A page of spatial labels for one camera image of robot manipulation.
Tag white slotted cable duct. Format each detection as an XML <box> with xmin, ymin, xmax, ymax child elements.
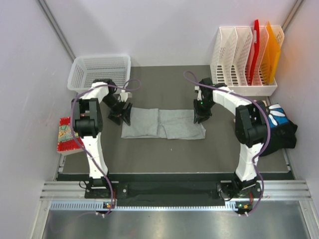
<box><xmin>50</xmin><ymin>201</ymin><xmax>248</xmax><ymax>212</ymax></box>

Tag red plastic folder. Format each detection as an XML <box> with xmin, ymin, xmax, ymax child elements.
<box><xmin>249</xmin><ymin>19</ymin><xmax>260</xmax><ymax>85</ymax></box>

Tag orange plastic folder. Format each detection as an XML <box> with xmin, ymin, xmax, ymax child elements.
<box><xmin>260</xmin><ymin>21</ymin><xmax>281</xmax><ymax>85</ymax></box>

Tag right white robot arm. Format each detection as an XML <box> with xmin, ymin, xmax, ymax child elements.
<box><xmin>193</xmin><ymin>78</ymin><xmax>270</xmax><ymax>201</ymax></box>

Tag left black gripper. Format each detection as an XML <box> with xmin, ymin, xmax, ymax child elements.
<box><xmin>103</xmin><ymin>94</ymin><xmax>133</xmax><ymax>126</ymax></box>

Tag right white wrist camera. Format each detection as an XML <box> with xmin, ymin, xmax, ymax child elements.
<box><xmin>194</xmin><ymin>86</ymin><xmax>202</xmax><ymax>101</ymax></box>

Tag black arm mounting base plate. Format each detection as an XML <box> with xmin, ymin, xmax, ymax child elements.
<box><xmin>84</xmin><ymin>182</ymin><xmax>261</xmax><ymax>203</ymax></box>

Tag white file organizer rack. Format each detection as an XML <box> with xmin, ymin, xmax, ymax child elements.
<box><xmin>210</xmin><ymin>26</ymin><xmax>277</xmax><ymax>96</ymax></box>

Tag red illustrated book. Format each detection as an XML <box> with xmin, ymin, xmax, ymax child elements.
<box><xmin>57</xmin><ymin>117</ymin><xmax>83</xmax><ymax>156</ymax></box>

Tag grey t-shirt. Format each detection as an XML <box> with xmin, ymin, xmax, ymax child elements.
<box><xmin>121</xmin><ymin>108</ymin><xmax>206</xmax><ymax>140</ymax></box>

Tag white perforated plastic basket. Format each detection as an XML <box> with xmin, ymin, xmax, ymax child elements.
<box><xmin>67</xmin><ymin>54</ymin><xmax>131</xmax><ymax>94</ymax></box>

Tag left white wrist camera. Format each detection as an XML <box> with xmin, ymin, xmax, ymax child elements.
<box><xmin>118</xmin><ymin>90</ymin><xmax>132</xmax><ymax>102</ymax></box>

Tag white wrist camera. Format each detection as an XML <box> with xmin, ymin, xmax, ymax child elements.
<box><xmin>194</xmin><ymin>86</ymin><xmax>202</xmax><ymax>101</ymax></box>
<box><xmin>118</xmin><ymin>90</ymin><xmax>132</xmax><ymax>102</ymax></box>

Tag black daisy print t-shirt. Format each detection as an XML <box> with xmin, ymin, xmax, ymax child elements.
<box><xmin>260</xmin><ymin>104</ymin><xmax>298</xmax><ymax>157</ymax></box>

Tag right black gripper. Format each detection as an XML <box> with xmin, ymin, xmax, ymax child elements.
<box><xmin>193</xmin><ymin>99</ymin><xmax>215</xmax><ymax>124</ymax></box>

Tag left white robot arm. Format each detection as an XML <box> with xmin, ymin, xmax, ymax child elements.
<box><xmin>70</xmin><ymin>79</ymin><xmax>133</xmax><ymax>199</ymax></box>

